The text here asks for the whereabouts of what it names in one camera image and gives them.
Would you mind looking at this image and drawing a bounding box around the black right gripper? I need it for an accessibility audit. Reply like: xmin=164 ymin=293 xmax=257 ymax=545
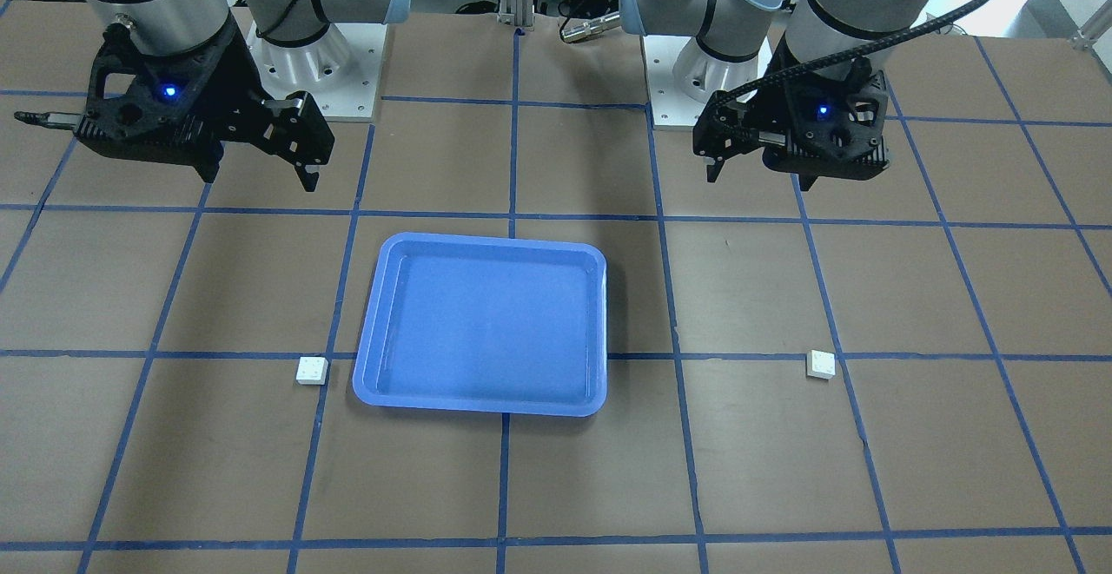
xmin=13 ymin=14 xmax=334 ymax=192

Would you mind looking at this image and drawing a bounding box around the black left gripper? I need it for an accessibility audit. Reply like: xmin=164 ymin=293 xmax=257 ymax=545
xmin=692 ymin=58 xmax=890 ymax=192

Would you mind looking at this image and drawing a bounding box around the white block robot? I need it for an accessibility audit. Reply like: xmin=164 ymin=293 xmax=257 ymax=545
xmin=295 ymin=355 xmax=330 ymax=386
xmin=805 ymin=350 xmax=837 ymax=380

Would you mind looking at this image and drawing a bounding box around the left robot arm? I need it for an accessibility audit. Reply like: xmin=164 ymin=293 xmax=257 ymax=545
xmin=619 ymin=0 xmax=929 ymax=191

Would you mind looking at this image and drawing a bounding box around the blue plastic tray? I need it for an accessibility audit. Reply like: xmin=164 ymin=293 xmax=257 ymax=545
xmin=351 ymin=231 xmax=608 ymax=419

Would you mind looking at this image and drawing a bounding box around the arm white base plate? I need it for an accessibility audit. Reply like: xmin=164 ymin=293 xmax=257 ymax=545
xmin=247 ymin=23 xmax=389 ymax=122
xmin=641 ymin=33 xmax=774 ymax=131

